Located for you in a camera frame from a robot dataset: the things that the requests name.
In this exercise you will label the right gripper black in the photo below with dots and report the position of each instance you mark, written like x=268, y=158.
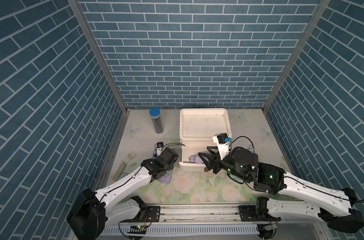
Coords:
x=214, y=160

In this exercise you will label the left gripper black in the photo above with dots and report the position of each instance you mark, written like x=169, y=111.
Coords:
x=171, y=165

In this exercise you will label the purple umbrella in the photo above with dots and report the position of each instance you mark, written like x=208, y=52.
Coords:
x=196, y=159
x=167, y=177

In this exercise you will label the white drawer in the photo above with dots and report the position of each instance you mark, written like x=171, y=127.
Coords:
x=190, y=148

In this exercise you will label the green umbrella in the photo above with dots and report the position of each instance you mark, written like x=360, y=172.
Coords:
x=120, y=173

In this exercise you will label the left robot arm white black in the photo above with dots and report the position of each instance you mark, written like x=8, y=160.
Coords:
x=93, y=211

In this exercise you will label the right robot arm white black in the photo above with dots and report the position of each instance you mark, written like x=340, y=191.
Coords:
x=334, y=207

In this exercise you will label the white plastic drawer cabinet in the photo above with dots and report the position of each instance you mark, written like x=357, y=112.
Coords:
x=200, y=125

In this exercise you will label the floral table mat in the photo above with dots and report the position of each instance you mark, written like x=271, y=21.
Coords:
x=185, y=186

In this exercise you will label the pencil tube blue lid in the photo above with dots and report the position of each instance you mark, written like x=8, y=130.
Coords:
x=156, y=119

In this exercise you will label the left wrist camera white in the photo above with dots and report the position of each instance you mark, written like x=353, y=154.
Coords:
x=158, y=149

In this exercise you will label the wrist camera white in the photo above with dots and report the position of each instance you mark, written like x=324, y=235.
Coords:
x=158, y=149
x=223, y=142

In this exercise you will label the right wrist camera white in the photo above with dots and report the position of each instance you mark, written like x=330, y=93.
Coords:
x=223, y=142

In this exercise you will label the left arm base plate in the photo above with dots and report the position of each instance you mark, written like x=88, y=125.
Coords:
x=150, y=214

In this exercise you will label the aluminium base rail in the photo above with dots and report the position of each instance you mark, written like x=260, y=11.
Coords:
x=199, y=219

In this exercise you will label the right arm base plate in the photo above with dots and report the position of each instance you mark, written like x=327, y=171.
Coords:
x=250, y=213

